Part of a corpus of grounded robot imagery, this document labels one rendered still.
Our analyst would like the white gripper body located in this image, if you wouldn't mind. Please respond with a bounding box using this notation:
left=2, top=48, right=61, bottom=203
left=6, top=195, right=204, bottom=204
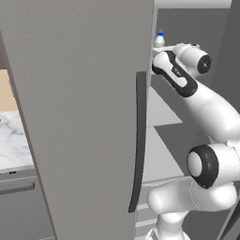
left=152, top=44, right=177, bottom=53

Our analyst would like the grey fridge freezer cabinet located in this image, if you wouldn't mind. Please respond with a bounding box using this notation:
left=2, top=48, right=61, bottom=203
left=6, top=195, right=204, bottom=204
left=134, top=0, right=240, bottom=240

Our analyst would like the pale grey freezer shelf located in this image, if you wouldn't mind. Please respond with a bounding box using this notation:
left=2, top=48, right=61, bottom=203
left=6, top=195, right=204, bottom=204
left=146, top=85, right=184, bottom=128
left=141, top=126, right=189, bottom=184

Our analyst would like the grey fridge door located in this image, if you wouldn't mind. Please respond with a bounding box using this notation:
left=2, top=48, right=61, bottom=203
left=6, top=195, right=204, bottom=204
left=215, top=0, right=240, bottom=240

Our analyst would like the grey freezer door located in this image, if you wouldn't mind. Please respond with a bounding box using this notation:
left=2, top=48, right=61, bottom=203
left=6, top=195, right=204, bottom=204
left=0, top=0, right=157, bottom=240

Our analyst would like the grey cupboard door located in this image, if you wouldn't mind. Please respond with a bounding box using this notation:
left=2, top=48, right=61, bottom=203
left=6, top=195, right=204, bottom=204
left=0, top=202, right=56, bottom=240

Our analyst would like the clear water bottle blue cap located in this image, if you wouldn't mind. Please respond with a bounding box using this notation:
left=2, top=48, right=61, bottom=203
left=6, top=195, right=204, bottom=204
left=155, top=28, right=166, bottom=49

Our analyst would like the grey drawer front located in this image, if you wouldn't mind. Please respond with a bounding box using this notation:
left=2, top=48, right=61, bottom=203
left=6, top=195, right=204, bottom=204
left=0, top=175, right=42, bottom=207

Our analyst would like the dark freezer door handle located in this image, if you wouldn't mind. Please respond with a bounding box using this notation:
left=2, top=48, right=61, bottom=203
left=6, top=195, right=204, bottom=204
left=127, top=70, right=148, bottom=214

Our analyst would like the dark drawer handle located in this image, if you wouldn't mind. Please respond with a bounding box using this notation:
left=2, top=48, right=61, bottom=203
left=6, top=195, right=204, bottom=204
left=0, top=182, right=36, bottom=197

